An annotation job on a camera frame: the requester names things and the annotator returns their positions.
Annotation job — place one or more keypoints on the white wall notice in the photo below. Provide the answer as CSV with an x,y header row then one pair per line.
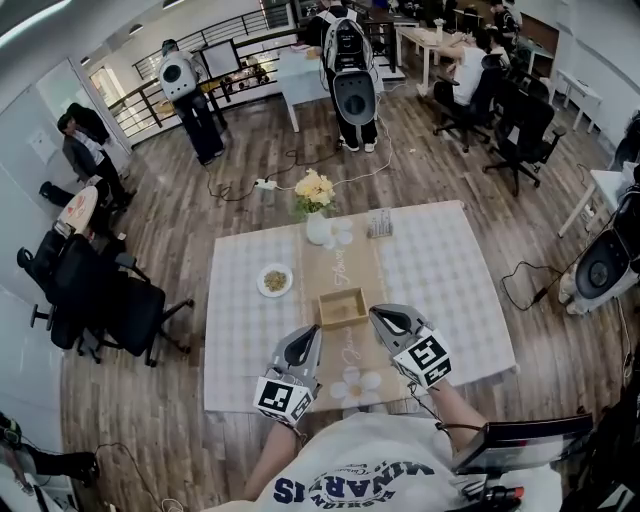
x,y
41,146

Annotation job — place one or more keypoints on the white-screen monitor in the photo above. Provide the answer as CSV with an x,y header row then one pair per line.
x,y
220,59

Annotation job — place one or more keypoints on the white power strip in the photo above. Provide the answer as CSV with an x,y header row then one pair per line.
x,y
265,184

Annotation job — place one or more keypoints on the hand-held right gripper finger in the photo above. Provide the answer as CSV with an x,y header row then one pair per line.
x,y
386,340
410,319

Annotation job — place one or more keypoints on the yellow flower bouquet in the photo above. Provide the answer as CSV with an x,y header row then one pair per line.
x,y
314,189

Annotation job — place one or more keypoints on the black mesh office chair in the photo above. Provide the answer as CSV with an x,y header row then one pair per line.
x,y
40,265

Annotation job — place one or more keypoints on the person's left forearm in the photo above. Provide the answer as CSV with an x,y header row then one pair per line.
x,y
272,460

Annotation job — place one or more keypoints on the table with checked tablecloth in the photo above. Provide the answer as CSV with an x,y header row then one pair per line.
x,y
245,325

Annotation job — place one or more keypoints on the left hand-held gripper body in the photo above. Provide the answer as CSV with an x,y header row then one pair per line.
x,y
282,397

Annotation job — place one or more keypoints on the light wooden-top desk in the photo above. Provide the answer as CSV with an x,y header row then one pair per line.
x,y
425,37

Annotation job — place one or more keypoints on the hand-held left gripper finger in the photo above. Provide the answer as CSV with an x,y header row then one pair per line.
x,y
285,345
316,350

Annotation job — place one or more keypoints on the long ceiling light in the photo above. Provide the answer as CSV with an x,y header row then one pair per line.
x,y
30,22

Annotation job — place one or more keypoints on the white desk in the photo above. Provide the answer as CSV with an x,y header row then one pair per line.
x,y
580,90
607,182

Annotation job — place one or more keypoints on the white vase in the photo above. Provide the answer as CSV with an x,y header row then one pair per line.
x,y
317,229

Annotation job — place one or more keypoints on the black chest-mounted screen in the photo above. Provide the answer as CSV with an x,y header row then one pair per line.
x,y
522,442

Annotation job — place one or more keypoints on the black bag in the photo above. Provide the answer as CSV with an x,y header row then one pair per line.
x,y
56,194

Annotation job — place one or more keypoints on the beige flower-print table runner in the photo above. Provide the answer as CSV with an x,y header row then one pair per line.
x,y
365,270

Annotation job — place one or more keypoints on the white plate of snacks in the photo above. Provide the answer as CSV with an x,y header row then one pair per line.
x,y
274,280

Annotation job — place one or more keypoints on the person's right forearm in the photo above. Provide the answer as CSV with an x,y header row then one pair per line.
x,y
457,415

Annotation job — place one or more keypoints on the grey pod backpack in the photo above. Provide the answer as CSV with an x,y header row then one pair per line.
x,y
355,95

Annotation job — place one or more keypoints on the white work table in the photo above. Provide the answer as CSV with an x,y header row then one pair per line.
x,y
300,80

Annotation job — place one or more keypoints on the large black office chair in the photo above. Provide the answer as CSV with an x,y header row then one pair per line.
x,y
125,310
525,130

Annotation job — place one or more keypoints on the white capsule backpack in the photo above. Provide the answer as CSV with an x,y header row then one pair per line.
x,y
177,77

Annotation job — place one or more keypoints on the person's white printed t-shirt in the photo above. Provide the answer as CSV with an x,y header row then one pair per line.
x,y
370,465

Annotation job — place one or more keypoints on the black white pod backpack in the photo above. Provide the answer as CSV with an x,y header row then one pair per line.
x,y
600,272

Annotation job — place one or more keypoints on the wooden tissue box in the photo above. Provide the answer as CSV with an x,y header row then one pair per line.
x,y
345,320

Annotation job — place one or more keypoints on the black metal railing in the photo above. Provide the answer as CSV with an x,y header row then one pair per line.
x,y
145,100

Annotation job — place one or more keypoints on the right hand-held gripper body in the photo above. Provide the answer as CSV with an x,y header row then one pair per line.
x,y
422,357

